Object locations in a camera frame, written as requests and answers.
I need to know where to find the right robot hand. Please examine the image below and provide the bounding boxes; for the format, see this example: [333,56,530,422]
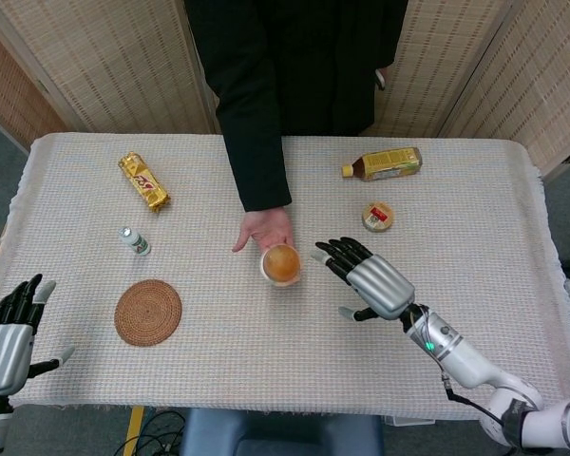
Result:
[311,237,417,323]

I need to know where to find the person's bare hand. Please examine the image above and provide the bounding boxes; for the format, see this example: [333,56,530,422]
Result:
[232,207,296,254]

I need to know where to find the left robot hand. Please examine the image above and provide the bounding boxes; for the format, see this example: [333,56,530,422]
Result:
[0,273,76,396]

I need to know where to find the white cup of orange liquid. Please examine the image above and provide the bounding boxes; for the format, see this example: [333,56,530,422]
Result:
[259,241,303,288]

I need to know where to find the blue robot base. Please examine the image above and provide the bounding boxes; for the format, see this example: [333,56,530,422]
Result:
[178,407,385,456]

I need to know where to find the round lid with red label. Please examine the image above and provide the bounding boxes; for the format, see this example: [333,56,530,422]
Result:
[361,200,397,235]

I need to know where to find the round woven rattan coaster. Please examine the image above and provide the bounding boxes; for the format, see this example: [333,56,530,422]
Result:
[114,279,183,349]

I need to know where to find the white woven tablecloth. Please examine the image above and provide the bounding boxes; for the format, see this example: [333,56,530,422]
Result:
[0,132,570,423]

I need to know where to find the yellow label tea bottle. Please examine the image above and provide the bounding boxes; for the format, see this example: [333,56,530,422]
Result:
[340,146,422,183]

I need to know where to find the gold snack bar package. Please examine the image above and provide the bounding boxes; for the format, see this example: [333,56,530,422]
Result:
[118,151,173,213]

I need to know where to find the small white green bottle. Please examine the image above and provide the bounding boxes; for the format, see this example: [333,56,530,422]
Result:
[118,226,152,258]

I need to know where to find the person in black coat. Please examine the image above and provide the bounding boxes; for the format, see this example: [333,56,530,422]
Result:
[183,0,409,214]

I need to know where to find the woven bamboo folding screen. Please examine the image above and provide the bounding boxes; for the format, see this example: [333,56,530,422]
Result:
[0,0,570,184]

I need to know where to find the black floor cables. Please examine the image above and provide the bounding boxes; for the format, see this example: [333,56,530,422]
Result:
[109,408,185,456]

